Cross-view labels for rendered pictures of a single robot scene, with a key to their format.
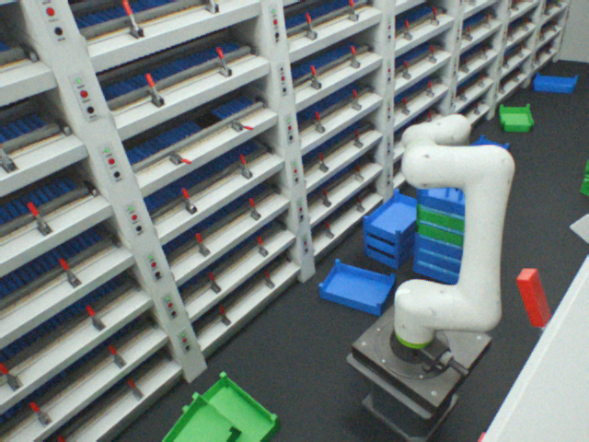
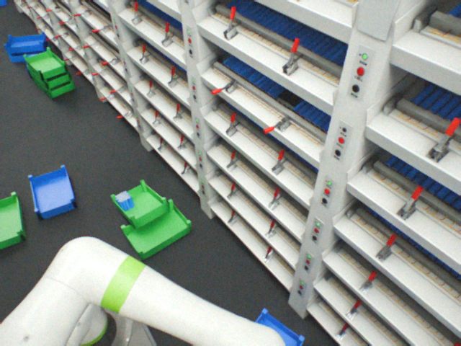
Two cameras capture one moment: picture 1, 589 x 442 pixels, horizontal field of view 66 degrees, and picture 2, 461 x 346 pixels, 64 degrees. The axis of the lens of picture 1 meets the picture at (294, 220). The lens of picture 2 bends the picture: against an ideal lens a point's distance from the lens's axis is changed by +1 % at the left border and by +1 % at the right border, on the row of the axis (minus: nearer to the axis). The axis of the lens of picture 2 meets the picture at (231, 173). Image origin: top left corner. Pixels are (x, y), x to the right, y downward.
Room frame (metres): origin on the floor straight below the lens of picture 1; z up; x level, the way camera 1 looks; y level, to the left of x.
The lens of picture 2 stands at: (1.41, -0.77, 1.62)
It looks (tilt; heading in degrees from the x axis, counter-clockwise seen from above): 46 degrees down; 95
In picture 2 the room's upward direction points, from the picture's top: straight up
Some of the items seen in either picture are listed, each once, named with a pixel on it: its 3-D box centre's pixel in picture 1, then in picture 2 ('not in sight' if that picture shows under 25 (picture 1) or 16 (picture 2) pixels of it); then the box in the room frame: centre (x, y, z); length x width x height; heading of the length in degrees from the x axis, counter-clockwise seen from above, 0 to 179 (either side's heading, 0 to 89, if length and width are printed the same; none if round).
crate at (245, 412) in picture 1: (231, 418); (157, 228); (0.92, 0.33, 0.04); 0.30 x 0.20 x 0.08; 43
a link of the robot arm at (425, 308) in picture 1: (421, 312); (76, 318); (0.89, -0.33, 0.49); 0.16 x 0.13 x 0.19; 74
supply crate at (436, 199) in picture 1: (460, 192); not in sight; (1.55, -0.71, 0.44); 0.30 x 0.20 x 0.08; 49
